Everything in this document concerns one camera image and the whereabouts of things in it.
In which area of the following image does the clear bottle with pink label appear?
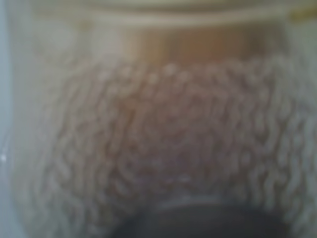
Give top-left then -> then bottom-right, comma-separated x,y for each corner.
4,0 -> 317,238

